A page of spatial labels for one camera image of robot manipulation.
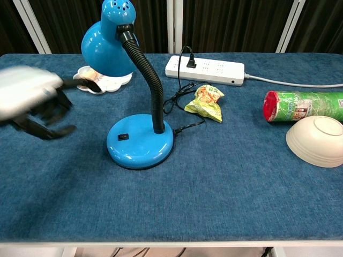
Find beige upturned bowl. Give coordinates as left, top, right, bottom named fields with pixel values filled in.
left=285, top=115, right=343, bottom=169

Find green chips can red lid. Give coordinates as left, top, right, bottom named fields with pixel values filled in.
left=263, top=90, right=343, bottom=123

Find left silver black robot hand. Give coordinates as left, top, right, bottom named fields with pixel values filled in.
left=0, top=65, right=104, bottom=140

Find white flower shaped plate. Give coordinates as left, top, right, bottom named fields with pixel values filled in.
left=72, top=66, right=133, bottom=95

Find black curtain panel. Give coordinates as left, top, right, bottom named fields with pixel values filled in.
left=182, top=0, right=295, bottom=54
left=288, top=0, right=343, bottom=54
left=28, top=0, right=168, bottom=54
left=0, top=0, right=38, bottom=56

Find white frame post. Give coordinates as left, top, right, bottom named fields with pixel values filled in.
left=166, top=0, right=183, bottom=54
left=275, top=0, right=306, bottom=54
left=12, top=0, right=51, bottom=54

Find black coiled floor cables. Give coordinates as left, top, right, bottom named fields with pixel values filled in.
left=112, top=247, right=188, bottom=257

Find white power strip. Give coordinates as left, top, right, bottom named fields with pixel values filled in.
left=165, top=55, right=245, bottom=87

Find white power strip cable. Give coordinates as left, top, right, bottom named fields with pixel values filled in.
left=243, top=73, right=343, bottom=88

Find yellow green snack bag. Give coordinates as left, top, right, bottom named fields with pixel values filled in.
left=184, top=84, right=225, bottom=123

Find blue table cloth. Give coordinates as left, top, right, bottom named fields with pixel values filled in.
left=0, top=52, right=343, bottom=243

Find blue gooseneck desk lamp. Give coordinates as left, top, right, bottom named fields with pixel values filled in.
left=80, top=0, right=175, bottom=170

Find black lamp power cord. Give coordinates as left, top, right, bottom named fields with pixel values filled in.
left=162, top=46, right=206, bottom=134

